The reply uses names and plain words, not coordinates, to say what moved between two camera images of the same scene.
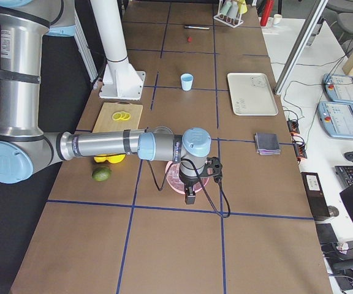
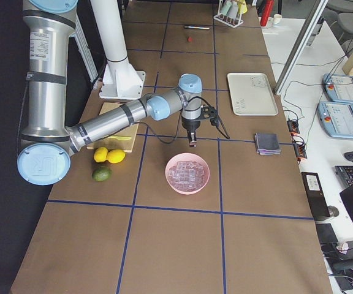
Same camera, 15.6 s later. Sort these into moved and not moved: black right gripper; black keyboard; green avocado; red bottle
Moved: black right gripper
Not moved: red bottle; green avocado; black keyboard
